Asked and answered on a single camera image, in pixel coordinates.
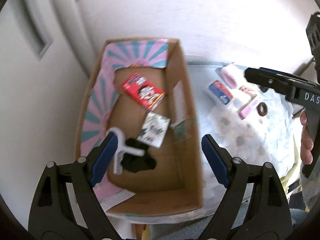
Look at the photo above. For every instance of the pink teal cardboard box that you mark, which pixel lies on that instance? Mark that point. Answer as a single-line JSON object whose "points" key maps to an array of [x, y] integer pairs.
{"points": [[175, 185]]}

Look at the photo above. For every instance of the pink sponge block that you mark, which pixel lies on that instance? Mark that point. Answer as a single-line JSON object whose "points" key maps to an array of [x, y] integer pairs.
{"points": [[233, 76]]}

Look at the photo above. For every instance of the blue red white packet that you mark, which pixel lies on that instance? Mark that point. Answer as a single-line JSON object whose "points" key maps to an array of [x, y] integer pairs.
{"points": [[219, 93]]}

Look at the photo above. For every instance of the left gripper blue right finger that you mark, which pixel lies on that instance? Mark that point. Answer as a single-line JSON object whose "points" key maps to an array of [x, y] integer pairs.
{"points": [[218, 159]]}

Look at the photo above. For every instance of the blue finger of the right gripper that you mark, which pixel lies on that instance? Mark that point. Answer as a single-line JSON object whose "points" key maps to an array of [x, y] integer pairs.
{"points": [[284, 74], [281, 84]]}

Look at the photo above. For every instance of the long pink tube box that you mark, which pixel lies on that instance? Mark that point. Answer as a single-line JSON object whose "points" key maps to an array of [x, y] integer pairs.
{"points": [[246, 109]]}

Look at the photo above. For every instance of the black hair scrunchie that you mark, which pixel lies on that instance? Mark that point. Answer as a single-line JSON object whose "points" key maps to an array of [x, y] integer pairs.
{"points": [[133, 163]]}

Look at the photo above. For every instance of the blue floral tablecloth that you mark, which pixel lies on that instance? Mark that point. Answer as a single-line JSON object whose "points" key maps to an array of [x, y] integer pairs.
{"points": [[256, 139]]}

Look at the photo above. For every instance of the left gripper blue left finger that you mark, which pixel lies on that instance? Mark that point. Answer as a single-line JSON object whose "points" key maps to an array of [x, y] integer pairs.
{"points": [[100, 158]]}

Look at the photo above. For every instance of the white plastic clip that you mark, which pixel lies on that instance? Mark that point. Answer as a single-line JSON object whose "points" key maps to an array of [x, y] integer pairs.
{"points": [[122, 148]]}

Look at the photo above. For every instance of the person's right hand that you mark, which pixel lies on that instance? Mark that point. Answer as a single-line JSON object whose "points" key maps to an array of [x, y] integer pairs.
{"points": [[306, 141]]}

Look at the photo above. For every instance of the white black patterned packet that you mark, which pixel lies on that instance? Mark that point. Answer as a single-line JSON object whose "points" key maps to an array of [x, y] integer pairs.
{"points": [[154, 129]]}

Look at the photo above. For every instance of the white door with handle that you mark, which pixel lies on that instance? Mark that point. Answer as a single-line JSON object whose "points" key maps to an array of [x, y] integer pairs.
{"points": [[42, 88]]}

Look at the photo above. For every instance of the red cartoon snack box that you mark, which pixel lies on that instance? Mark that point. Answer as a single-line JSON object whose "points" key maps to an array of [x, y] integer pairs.
{"points": [[144, 92]]}

